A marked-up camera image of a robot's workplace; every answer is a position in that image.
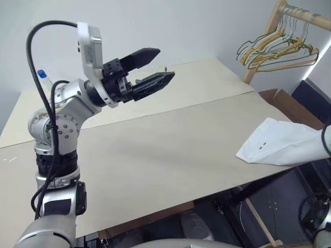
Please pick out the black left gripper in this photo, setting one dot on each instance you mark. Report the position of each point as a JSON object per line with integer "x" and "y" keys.
{"x": 113, "y": 82}

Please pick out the white cloth garment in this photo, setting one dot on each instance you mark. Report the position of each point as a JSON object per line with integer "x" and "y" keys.
{"x": 279, "y": 142}

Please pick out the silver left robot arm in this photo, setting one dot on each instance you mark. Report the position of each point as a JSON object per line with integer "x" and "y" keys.
{"x": 67, "y": 103}

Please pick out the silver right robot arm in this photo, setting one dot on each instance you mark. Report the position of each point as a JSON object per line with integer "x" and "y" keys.
{"x": 323, "y": 240}

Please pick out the clear bottle with blue cap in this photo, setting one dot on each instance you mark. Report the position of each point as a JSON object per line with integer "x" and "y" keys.
{"x": 41, "y": 74}

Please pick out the wooden clothes rack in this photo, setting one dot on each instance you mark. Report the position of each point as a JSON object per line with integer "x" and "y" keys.
{"x": 261, "y": 51}

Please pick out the brown cardboard box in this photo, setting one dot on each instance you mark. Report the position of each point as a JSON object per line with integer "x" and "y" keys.
{"x": 292, "y": 106}

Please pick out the translucent plastic container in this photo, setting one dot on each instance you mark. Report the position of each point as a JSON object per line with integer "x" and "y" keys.
{"x": 197, "y": 227}

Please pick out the silver robot torso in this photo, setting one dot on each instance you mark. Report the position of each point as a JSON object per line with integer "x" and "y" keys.
{"x": 201, "y": 244}

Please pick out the light wooden strip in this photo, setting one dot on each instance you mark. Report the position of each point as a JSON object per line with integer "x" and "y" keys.
{"x": 261, "y": 222}

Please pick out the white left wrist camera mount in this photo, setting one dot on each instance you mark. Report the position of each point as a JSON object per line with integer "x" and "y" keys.
{"x": 90, "y": 51}

